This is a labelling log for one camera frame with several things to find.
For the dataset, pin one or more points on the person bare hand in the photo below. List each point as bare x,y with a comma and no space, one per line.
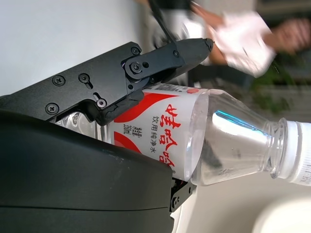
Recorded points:
291,34
211,31

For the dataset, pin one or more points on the green plant foliage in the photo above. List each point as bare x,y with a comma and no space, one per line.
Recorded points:
274,80

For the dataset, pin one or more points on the white paper sheet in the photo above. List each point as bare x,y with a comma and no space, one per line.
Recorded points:
243,41

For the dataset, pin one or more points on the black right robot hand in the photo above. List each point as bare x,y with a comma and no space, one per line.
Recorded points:
73,184

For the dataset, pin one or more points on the clear plastic water bottle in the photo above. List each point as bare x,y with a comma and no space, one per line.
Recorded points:
150,116

